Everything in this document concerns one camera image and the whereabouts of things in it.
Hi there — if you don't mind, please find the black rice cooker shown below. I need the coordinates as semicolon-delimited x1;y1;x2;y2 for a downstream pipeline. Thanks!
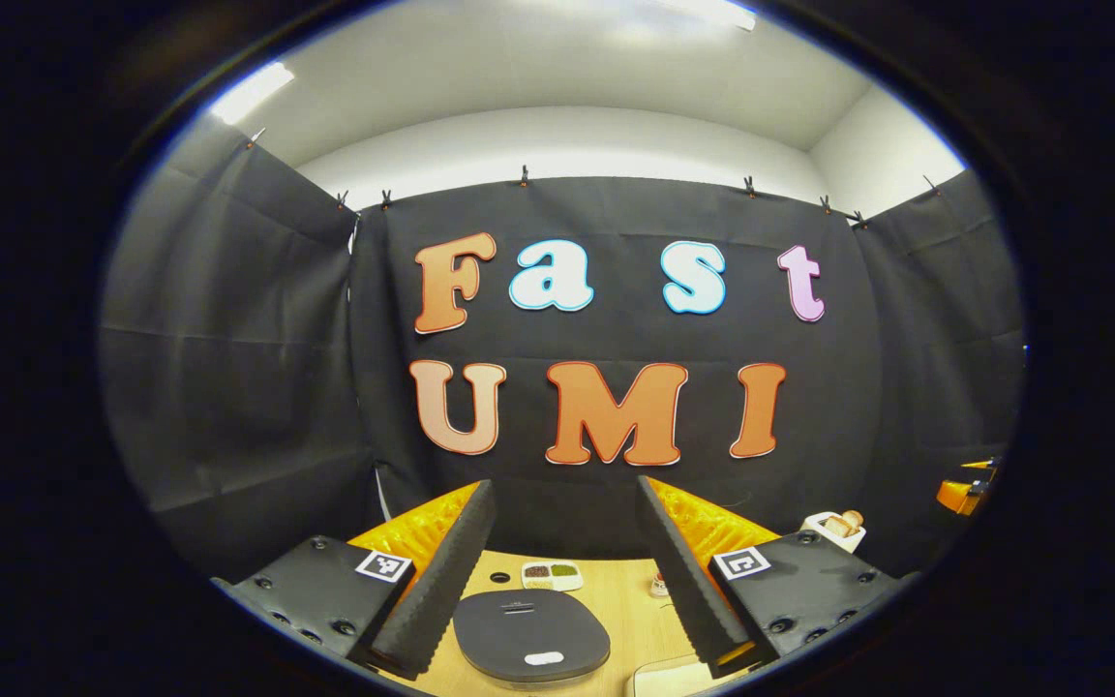
452;589;612;690

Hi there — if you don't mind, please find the ceiling light panel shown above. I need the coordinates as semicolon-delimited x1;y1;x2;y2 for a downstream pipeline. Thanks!
209;62;295;127

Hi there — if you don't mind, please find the row of backdrop clips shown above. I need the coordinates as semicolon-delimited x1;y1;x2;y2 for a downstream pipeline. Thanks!
248;128;941;228

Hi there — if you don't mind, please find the black backdrop cloth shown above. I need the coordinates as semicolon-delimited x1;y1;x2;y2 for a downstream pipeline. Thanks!
98;131;1028;582

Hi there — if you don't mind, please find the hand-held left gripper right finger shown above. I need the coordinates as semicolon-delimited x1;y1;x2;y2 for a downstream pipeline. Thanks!
637;474;907;679

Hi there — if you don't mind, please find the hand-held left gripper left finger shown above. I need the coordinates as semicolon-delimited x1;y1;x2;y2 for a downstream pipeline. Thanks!
212;479;498;682

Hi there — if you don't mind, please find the white divided dish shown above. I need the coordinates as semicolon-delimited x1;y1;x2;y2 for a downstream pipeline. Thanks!
522;561;585;592

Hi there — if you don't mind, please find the white toaster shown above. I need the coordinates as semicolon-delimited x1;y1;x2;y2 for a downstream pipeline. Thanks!
802;510;866;553

